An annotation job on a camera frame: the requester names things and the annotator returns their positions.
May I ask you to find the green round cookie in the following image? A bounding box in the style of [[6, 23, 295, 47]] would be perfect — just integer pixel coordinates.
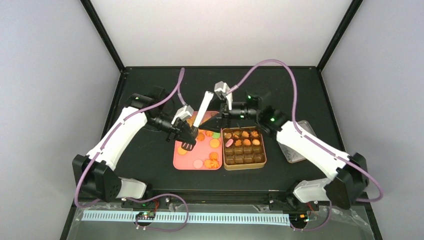
[[212, 132, 221, 139]]

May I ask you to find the pink round cookie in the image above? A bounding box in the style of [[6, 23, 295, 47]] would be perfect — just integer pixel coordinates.
[[225, 138, 234, 148], [193, 159, 204, 169]]

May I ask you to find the pink plastic tray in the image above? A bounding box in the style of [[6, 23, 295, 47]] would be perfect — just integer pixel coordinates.
[[173, 129, 223, 171]]

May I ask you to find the gold cookie tin box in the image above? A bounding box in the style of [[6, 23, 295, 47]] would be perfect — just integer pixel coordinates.
[[221, 126, 267, 171]]

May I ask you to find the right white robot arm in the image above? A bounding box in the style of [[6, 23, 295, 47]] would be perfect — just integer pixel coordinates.
[[199, 93, 369, 210]]

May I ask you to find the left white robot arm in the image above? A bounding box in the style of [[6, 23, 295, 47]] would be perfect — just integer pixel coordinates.
[[72, 87, 196, 203]]

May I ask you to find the large round sugar cookie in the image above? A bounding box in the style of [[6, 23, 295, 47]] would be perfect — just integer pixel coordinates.
[[209, 138, 221, 149]]

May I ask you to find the orange swirl cookie bottom right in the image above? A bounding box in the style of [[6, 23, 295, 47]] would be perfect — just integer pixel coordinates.
[[203, 159, 221, 169]]

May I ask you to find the clear plastic tin lid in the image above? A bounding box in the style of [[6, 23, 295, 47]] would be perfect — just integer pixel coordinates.
[[276, 119, 317, 165]]

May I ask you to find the left circuit board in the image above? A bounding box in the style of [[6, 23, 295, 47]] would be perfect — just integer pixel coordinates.
[[135, 211, 156, 221]]

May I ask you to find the circuit board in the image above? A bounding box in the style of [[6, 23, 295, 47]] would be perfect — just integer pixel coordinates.
[[289, 214, 310, 223], [135, 211, 156, 221]]

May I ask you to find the right circuit board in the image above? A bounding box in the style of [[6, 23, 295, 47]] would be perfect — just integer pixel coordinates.
[[289, 214, 310, 223]]

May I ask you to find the clear plastic sheet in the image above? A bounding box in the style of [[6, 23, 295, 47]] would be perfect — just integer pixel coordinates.
[[62, 204, 382, 240]]

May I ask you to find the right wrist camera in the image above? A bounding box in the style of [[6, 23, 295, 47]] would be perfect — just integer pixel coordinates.
[[214, 81, 233, 112]]

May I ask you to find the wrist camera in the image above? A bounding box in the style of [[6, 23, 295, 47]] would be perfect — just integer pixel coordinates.
[[214, 81, 233, 112], [171, 105, 194, 125]]

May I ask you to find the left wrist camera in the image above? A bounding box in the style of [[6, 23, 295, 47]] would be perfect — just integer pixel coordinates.
[[171, 105, 194, 125]]

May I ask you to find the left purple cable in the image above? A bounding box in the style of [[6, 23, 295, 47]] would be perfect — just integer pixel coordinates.
[[73, 67, 190, 233]]

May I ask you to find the purple cable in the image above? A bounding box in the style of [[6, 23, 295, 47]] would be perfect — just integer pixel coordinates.
[[226, 59, 384, 232], [73, 67, 190, 233]]

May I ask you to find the white slotted cable rail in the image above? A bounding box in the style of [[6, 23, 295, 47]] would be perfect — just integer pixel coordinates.
[[80, 210, 290, 226]]

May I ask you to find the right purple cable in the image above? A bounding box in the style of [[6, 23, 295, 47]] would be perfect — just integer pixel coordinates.
[[226, 59, 384, 232]]

